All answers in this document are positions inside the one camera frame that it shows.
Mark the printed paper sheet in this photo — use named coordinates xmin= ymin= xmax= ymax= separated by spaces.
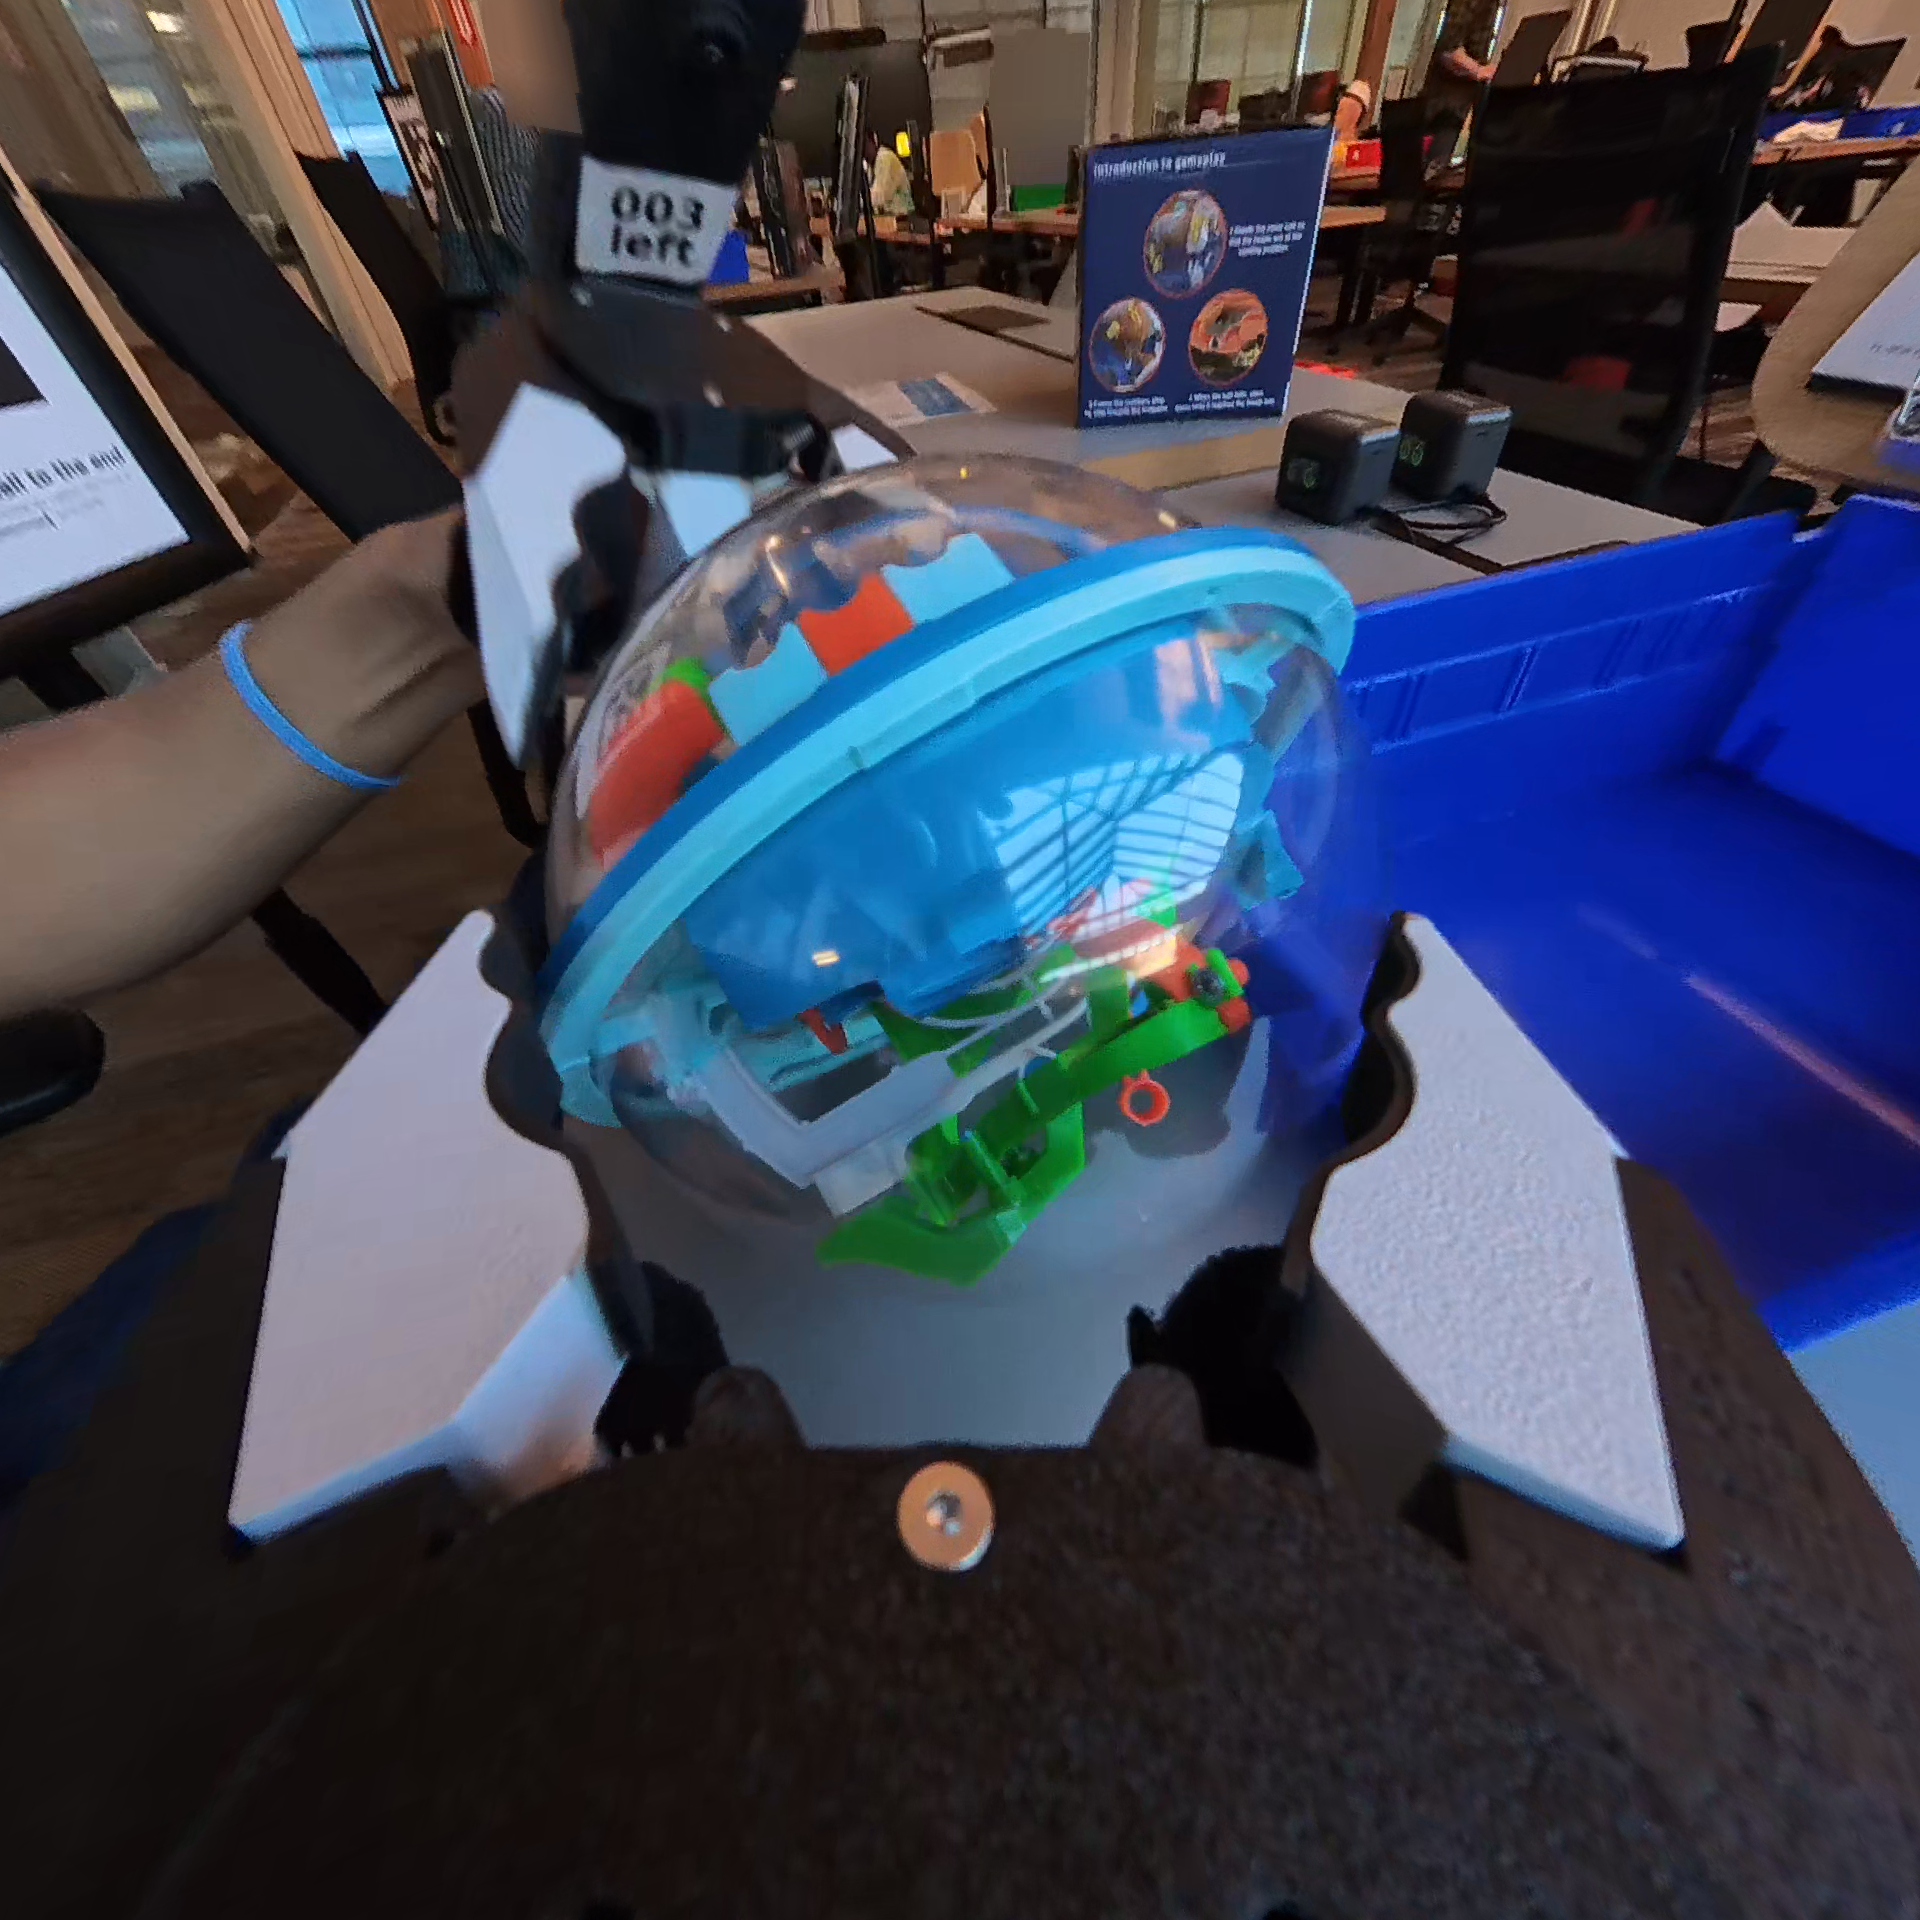
xmin=839 ymin=372 xmax=999 ymax=432

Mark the black mesh office chair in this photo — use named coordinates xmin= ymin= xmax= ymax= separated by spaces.
xmin=1439 ymin=45 xmax=1788 ymax=511

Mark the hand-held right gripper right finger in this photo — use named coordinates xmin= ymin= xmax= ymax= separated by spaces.
xmin=1278 ymin=911 xmax=1689 ymax=1551

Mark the person's left forearm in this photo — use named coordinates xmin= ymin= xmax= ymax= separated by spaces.
xmin=0 ymin=622 xmax=401 ymax=1021

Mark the framed marker sign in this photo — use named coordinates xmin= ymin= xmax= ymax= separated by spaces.
xmin=0 ymin=157 xmax=254 ymax=669

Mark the blue wristband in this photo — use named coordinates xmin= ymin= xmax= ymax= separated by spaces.
xmin=218 ymin=619 xmax=401 ymax=791

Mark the black cable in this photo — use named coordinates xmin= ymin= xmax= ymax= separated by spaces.
xmin=1358 ymin=491 xmax=1509 ymax=554

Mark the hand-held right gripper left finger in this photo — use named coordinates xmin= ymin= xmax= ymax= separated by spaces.
xmin=223 ymin=908 xmax=633 ymax=1548

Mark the wooden board with printed sheet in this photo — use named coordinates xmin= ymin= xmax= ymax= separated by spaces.
xmin=1747 ymin=210 xmax=1920 ymax=484

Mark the black table mat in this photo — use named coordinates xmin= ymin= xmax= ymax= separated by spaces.
xmin=918 ymin=300 xmax=1086 ymax=360

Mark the clear plastic maze ball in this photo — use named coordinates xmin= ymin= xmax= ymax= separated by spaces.
xmin=538 ymin=453 xmax=1361 ymax=1292

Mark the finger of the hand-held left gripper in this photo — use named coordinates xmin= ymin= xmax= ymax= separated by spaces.
xmin=651 ymin=458 xmax=788 ymax=564
xmin=458 ymin=381 xmax=649 ymax=771

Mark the blue printed game box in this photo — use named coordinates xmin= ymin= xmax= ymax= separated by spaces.
xmin=1077 ymin=128 xmax=1337 ymax=429

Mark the large blue plastic bin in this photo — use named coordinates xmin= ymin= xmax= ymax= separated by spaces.
xmin=1319 ymin=495 xmax=1920 ymax=1352

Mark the person's left hand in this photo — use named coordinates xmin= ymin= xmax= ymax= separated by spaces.
xmin=286 ymin=509 xmax=484 ymax=788

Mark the black cube device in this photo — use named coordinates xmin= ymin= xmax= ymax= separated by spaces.
xmin=1389 ymin=390 xmax=1513 ymax=506
xmin=1275 ymin=410 xmax=1403 ymax=527

